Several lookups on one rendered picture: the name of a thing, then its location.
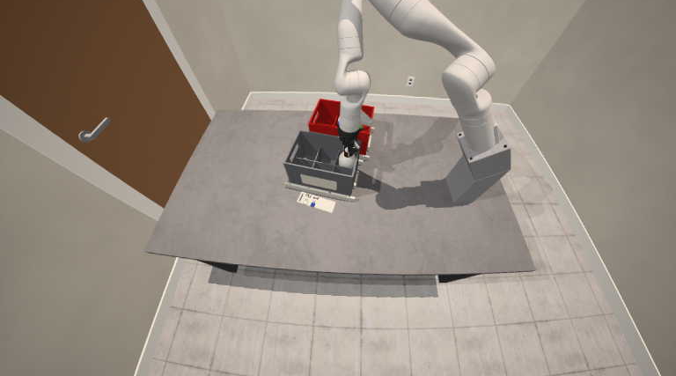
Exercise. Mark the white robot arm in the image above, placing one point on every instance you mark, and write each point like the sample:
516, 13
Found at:
418, 20

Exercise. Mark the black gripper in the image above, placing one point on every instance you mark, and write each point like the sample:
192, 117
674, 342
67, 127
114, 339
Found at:
349, 140

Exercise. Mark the red crate with dividers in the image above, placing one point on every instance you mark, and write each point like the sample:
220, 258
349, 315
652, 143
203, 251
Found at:
327, 111

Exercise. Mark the white paper pick list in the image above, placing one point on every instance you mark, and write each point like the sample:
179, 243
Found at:
316, 202

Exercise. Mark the grey divided crate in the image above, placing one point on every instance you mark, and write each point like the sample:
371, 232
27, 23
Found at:
313, 163

